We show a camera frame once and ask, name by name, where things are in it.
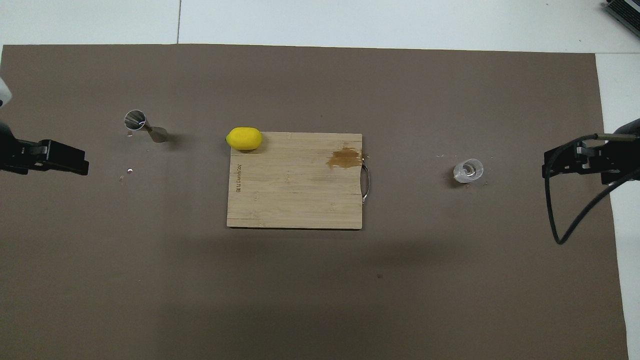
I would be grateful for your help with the steel cocktail jigger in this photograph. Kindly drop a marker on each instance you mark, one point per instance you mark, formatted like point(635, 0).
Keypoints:
point(150, 130)

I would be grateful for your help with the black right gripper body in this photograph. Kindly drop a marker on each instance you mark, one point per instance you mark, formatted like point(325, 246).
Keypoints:
point(622, 157)

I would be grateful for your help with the grey ribbed device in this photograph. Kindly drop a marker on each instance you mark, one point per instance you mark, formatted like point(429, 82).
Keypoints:
point(625, 12)

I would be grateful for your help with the small clear glass cup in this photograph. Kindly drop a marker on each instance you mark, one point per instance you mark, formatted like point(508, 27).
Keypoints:
point(468, 171)

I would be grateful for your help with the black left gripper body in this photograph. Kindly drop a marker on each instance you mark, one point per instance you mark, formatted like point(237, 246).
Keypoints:
point(17, 155)

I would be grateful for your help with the yellow lemon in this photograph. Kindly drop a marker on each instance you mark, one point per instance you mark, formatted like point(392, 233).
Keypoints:
point(244, 139)

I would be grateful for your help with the brown table mat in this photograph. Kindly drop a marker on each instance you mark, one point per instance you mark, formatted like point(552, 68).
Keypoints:
point(300, 285)

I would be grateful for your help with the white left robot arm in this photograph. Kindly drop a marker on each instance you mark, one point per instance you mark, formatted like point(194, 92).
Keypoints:
point(4, 92)

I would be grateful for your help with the bamboo cutting board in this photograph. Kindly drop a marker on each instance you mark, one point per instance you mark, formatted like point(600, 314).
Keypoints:
point(295, 190)

